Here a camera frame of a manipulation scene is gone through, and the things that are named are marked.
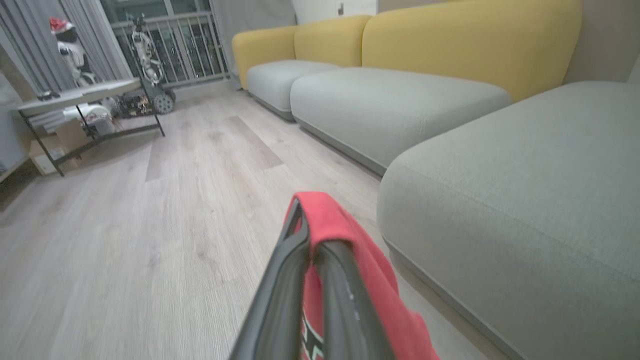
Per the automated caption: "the cardboard box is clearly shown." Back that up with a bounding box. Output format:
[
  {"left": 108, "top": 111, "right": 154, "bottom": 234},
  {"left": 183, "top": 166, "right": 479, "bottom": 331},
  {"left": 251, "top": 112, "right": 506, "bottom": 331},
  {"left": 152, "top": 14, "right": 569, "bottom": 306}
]
[{"left": 29, "top": 120, "right": 92, "bottom": 176}]

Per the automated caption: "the plain grey curtain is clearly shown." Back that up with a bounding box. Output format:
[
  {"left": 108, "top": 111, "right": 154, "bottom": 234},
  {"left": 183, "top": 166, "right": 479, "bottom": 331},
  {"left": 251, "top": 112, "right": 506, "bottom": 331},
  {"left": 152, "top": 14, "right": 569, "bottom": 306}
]
[{"left": 210, "top": 0, "right": 298, "bottom": 76}]

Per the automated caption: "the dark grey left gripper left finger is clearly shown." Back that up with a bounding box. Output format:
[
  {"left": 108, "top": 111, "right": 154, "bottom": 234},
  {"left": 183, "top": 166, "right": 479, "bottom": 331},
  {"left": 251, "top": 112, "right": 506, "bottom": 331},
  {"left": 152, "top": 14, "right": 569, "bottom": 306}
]
[{"left": 229, "top": 197, "right": 312, "bottom": 360}]

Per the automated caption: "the red santa hat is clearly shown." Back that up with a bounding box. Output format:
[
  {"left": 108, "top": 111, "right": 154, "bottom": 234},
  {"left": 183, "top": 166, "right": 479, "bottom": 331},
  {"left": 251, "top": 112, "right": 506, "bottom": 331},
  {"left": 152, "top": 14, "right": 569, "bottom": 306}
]
[{"left": 49, "top": 17, "right": 75, "bottom": 35}]

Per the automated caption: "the grey sofa seat cushion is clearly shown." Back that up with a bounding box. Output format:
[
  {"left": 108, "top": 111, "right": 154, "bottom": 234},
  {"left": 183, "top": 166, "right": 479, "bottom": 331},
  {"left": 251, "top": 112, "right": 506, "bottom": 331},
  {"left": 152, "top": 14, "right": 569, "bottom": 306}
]
[
  {"left": 290, "top": 67, "right": 513, "bottom": 177},
  {"left": 246, "top": 60, "right": 342, "bottom": 122}
]

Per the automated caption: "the yellow sofa armrest end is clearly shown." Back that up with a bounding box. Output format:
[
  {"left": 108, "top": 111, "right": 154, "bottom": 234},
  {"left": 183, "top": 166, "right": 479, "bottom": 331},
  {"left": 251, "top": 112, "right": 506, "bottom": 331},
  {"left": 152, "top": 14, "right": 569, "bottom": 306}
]
[{"left": 232, "top": 26, "right": 298, "bottom": 91}]

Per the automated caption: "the grey striped curtain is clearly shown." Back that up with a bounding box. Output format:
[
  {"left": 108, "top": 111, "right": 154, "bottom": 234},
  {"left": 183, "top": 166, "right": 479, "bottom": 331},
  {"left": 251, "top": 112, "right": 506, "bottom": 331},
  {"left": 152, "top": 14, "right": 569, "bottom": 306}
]
[{"left": 0, "top": 0, "right": 133, "bottom": 95}]

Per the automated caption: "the grey-top table with black frame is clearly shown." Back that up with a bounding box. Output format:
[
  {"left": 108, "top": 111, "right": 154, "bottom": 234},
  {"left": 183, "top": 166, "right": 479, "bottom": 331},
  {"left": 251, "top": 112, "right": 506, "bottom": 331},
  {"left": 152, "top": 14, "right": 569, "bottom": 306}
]
[{"left": 15, "top": 77, "right": 166, "bottom": 177}]

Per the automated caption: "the grey sofa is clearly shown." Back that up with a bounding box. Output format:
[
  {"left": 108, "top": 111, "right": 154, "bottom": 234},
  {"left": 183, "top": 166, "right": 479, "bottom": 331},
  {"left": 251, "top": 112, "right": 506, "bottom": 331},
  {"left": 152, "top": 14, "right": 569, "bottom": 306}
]
[{"left": 377, "top": 81, "right": 640, "bottom": 360}]

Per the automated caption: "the wide yellow sofa backrest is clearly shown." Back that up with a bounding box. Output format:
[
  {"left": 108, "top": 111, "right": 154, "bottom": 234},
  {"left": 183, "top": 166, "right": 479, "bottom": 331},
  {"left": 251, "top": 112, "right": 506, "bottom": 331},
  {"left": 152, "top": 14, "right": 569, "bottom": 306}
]
[{"left": 361, "top": 0, "right": 584, "bottom": 103}]

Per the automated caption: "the black wheeled robot rig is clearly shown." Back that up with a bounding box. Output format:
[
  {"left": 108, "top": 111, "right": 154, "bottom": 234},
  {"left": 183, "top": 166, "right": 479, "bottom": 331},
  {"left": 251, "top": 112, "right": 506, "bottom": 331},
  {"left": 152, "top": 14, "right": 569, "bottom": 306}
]
[{"left": 117, "top": 14, "right": 177, "bottom": 119}]

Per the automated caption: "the white humanoid robot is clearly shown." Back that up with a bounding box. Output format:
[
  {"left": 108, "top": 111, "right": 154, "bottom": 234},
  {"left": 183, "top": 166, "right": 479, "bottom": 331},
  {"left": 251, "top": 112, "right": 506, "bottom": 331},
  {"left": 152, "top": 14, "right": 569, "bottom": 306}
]
[{"left": 50, "top": 26, "right": 99, "bottom": 88}]

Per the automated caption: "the white object under table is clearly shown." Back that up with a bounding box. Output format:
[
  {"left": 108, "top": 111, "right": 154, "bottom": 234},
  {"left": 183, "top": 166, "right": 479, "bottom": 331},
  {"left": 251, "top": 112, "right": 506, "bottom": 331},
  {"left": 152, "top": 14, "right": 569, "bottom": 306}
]
[{"left": 64, "top": 102, "right": 119, "bottom": 137}]

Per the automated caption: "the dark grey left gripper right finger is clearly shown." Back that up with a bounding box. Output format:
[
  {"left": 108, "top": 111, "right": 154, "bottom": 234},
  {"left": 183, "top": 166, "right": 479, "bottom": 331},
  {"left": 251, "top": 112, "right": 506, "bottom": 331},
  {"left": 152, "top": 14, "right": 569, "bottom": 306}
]
[{"left": 314, "top": 240, "right": 397, "bottom": 360}]

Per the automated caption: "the grey balcony railing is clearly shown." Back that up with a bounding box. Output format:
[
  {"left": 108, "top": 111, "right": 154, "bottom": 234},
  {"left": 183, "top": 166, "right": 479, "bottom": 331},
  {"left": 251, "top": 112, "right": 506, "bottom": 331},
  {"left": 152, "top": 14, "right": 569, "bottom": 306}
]
[{"left": 111, "top": 11, "right": 231, "bottom": 89}]

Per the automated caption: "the narrow yellow sofa backrest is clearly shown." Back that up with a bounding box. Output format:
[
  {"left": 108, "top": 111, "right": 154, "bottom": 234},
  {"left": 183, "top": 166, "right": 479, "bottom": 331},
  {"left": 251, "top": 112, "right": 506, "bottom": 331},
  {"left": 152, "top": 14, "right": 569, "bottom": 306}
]
[{"left": 294, "top": 15, "right": 374, "bottom": 68}]

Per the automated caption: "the red garment with white print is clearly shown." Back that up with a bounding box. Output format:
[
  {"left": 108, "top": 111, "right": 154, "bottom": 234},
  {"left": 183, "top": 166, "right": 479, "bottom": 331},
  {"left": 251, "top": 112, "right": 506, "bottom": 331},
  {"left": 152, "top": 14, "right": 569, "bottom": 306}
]
[{"left": 283, "top": 191, "right": 441, "bottom": 360}]

